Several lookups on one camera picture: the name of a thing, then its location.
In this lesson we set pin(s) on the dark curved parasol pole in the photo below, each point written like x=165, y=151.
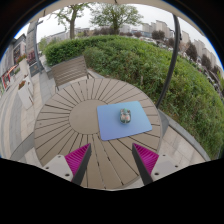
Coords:
x=172, y=60

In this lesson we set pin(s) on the white planter box with flowers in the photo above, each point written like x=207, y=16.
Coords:
x=25, y=95

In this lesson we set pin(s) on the transparent green computer mouse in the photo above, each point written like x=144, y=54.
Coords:
x=125, y=116

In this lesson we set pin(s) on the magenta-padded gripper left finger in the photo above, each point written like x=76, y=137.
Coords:
x=59, y=166

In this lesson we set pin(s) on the brown slatted outdoor chair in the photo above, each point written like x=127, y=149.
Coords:
x=69, y=70

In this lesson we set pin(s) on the bare-trunked leaning tree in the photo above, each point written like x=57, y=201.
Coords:
x=72, y=23

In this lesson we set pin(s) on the tall grey sign pillar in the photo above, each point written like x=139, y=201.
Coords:
x=32, y=43

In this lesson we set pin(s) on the round leafy green tree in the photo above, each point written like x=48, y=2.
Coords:
x=116, y=15

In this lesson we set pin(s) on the beige parasol canopy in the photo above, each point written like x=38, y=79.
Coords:
x=156, y=4

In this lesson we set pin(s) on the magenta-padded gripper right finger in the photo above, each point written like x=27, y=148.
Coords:
x=165, y=166

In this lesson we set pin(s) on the blue mouse pad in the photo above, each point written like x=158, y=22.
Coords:
x=110, y=125

